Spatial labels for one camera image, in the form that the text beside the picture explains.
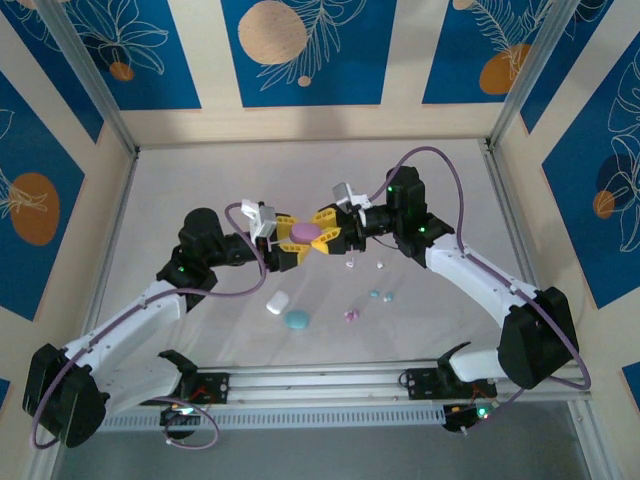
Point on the blue earbud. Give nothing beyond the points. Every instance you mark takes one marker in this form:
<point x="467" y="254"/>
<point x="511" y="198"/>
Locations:
<point x="389" y="297"/>
<point x="374" y="293"/>

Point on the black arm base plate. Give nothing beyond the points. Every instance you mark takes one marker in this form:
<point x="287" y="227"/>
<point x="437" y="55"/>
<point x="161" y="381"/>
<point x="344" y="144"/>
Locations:
<point x="422" y="382"/>
<point x="220" y="387"/>

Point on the blue floral wall poster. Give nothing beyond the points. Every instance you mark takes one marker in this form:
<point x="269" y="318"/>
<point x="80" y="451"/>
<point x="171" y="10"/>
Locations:
<point x="632" y="380"/>
<point x="165" y="75"/>
<point x="30" y="145"/>
<point x="590" y="240"/>
<point x="560" y="65"/>
<point x="50" y="65"/>
<point x="450" y="60"/>
<point x="3" y="392"/>
<point x="350" y="75"/>

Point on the blue earbud charging case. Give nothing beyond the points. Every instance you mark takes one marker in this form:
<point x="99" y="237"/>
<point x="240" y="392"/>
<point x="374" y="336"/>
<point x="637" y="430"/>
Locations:
<point x="296" y="320"/>

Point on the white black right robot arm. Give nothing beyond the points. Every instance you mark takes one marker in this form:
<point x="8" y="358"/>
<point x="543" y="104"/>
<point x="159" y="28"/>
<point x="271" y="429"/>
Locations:
<point x="480" y="272"/>

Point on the white earbud charging case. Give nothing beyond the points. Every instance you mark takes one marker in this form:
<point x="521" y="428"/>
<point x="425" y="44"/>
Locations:
<point x="277" y="302"/>

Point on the aluminium table side rail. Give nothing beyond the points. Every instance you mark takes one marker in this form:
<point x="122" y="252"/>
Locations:
<point x="112" y="240"/>
<point x="515" y="220"/>

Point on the small black controller board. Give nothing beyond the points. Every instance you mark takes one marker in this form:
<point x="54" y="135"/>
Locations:
<point x="457" y="417"/>
<point x="175" y="417"/>

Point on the pink earbud charging case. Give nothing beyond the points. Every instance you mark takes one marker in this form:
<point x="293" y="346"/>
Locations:
<point x="305" y="233"/>

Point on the aluminium frame post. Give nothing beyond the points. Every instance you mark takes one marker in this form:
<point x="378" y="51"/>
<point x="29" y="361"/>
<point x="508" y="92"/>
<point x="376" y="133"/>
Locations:
<point x="530" y="75"/>
<point x="95" y="80"/>

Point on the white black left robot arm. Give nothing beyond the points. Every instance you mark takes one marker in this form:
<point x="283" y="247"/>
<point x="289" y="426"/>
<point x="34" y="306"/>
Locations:
<point x="130" y="325"/>

